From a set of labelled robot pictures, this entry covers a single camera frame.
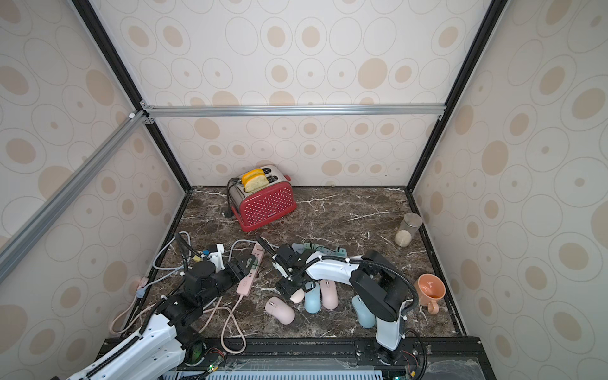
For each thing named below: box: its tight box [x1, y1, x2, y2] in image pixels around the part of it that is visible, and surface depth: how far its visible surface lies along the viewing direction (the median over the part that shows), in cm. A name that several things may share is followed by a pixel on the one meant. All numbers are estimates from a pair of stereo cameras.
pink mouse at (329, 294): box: [319, 279, 339, 310], surface depth 85 cm
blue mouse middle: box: [304, 281, 322, 315], surface depth 85 cm
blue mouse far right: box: [351, 294, 377, 329], surface depth 81 cm
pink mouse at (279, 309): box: [264, 296, 296, 326], surface depth 82 cm
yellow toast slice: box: [241, 168, 270, 193], surface depth 96 cm
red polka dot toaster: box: [228, 164, 298, 232], surface depth 99 cm
